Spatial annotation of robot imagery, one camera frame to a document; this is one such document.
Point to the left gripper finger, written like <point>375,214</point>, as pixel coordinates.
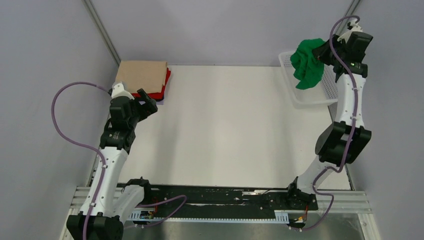
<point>147,109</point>
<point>143,97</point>

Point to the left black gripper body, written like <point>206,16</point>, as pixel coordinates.
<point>138,110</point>

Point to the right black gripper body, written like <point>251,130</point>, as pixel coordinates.
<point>338,44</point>

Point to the green t shirt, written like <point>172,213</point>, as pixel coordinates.
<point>307,69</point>

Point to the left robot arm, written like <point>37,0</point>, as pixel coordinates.
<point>102,217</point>

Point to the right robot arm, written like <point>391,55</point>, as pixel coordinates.
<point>345,138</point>

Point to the folded red t shirt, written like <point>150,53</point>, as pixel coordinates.
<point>152,79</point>

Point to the folded beige t shirt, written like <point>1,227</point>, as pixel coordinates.
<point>128,66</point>

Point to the white plastic basket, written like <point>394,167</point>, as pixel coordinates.
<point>325,93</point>

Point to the right corner metal strip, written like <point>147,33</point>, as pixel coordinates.
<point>351,10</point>

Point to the corner metal strip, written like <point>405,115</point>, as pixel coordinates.
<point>351,10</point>
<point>102,30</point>

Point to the left corner metal strip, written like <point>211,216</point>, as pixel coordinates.
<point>102,30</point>

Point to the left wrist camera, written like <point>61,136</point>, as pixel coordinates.
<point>119,90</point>

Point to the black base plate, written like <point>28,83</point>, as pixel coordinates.
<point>227,202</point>

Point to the aluminium frame rail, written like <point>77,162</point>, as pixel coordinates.
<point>345,201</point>

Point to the white slotted cable duct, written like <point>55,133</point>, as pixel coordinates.
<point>277,217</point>

